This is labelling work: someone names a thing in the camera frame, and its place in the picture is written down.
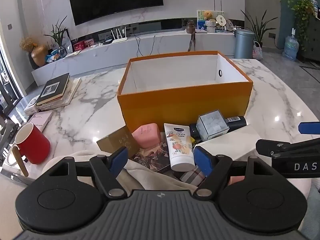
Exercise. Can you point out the small white box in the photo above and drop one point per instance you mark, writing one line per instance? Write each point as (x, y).
(31, 107)

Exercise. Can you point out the red gift box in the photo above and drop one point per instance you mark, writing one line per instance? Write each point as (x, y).
(78, 46)

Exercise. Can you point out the long-leaf potted plant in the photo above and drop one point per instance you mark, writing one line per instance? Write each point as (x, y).
(258, 28)

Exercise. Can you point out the black television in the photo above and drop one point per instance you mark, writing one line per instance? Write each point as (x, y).
(112, 0)

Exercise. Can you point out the round paper fan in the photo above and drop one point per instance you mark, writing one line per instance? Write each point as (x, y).
(221, 20)

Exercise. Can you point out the hanging green plant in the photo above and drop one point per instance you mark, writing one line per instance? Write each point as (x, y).
(301, 12)

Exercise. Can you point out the grey trash can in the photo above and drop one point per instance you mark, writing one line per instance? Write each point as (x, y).
(243, 43)

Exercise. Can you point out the white router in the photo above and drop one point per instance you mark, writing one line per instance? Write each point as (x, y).
(119, 40)

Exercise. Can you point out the woven pink basket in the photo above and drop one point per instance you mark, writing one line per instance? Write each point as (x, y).
(257, 51)

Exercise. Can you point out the blue water jug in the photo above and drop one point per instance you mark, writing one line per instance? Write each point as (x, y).
(290, 46)

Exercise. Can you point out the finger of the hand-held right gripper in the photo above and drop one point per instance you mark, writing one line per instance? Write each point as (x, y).
(310, 128)
(270, 146)

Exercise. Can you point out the stack of books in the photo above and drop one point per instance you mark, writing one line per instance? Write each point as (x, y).
(72, 90)

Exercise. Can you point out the dark plaid glasses case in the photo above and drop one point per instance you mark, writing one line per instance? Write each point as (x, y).
(190, 176)

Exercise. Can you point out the dark blue bottle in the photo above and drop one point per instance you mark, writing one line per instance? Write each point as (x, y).
(236, 123)

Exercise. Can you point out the brown cardboard box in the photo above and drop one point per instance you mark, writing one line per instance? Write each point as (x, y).
(117, 138)

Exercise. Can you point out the beige cloth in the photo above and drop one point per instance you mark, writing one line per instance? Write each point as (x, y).
(140, 175)

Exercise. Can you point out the clear cube box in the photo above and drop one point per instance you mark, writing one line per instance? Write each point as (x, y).
(212, 126)

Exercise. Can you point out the marble television cabinet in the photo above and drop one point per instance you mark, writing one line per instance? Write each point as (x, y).
(100, 57)

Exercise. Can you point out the pink case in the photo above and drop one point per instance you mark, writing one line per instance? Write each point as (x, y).
(147, 135)

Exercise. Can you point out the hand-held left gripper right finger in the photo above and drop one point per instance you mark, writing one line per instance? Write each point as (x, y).
(202, 162)

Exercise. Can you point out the white hand cream tube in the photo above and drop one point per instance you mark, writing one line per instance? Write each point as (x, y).
(180, 147)

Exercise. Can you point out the dark green cabinet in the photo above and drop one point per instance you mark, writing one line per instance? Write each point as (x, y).
(312, 42)

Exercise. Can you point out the gold vase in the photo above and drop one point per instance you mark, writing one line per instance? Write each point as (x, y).
(38, 55)

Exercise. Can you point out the orange cardboard box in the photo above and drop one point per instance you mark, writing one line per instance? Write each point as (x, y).
(180, 105)

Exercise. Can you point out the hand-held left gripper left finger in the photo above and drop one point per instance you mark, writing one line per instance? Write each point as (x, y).
(118, 161)

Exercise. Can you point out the aloe plant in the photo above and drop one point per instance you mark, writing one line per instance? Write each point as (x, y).
(58, 33)

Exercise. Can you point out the illustrated card box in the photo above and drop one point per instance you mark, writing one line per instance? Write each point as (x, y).
(152, 158)

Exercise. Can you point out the teddy bear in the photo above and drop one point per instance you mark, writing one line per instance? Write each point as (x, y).
(208, 15)

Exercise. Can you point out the pink flat box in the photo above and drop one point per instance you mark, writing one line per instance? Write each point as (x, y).
(41, 120)

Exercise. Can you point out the brown jar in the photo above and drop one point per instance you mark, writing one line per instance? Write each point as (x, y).
(190, 27)

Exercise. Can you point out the black book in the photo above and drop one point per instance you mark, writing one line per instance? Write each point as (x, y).
(53, 87)

